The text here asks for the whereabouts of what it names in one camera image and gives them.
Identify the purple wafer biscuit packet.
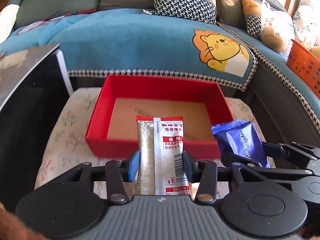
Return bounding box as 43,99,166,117
212,119,270,168

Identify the orange plastic basket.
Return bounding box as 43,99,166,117
286,40,320,98

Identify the black side table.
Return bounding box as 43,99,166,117
1,43,73,212

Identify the red white spicy strip packet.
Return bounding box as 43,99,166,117
136,116,191,196

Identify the red cardboard box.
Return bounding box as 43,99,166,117
85,75,233,159

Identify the floral tablecloth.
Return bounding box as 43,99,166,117
35,88,266,199

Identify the white cloth on sofa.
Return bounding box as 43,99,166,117
0,4,20,43

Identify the blue lion sofa cover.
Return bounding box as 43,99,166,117
1,9,258,91

